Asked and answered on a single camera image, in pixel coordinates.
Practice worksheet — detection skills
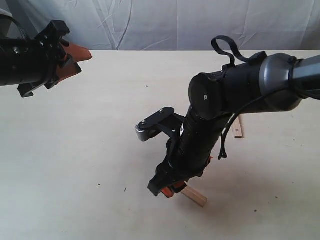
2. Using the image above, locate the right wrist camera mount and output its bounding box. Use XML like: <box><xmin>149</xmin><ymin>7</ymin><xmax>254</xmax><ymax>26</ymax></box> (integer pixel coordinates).
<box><xmin>135</xmin><ymin>107</ymin><xmax>185</xmax><ymax>142</ymax></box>

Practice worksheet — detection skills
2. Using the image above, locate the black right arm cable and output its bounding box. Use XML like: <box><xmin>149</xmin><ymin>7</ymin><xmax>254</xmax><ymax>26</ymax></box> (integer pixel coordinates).
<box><xmin>211</xmin><ymin>35</ymin><xmax>267</xmax><ymax>67</ymax></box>

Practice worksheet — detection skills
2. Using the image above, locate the white wrinkled backdrop cloth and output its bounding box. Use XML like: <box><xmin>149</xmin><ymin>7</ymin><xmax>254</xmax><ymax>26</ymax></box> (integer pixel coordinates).
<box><xmin>0</xmin><ymin>0</ymin><xmax>320</xmax><ymax>51</ymax></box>

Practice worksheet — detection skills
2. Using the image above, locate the wooden stick with two holes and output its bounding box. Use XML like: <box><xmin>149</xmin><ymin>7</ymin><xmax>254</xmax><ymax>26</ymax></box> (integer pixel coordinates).
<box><xmin>231</xmin><ymin>116</ymin><xmax>244</xmax><ymax>139</ymax></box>

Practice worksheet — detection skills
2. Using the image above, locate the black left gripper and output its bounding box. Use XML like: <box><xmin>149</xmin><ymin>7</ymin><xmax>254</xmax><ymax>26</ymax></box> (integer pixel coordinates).
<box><xmin>0</xmin><ymin>20</ymin><xmax>93</xmax><ymax>98</ymax></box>

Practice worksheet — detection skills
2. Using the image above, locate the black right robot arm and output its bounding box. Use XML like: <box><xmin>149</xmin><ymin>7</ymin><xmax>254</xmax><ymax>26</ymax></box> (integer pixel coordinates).
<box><xmin>148</xmin><ymin>52</ymin><xmax>320</xmax><ymax>198</ymax></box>

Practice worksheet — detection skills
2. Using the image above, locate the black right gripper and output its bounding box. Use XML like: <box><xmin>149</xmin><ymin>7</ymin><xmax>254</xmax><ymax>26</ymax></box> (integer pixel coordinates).
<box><xmin>147</xmin><ymin>110</ymin><xmax>225</xmax><ymax>199</ymax></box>

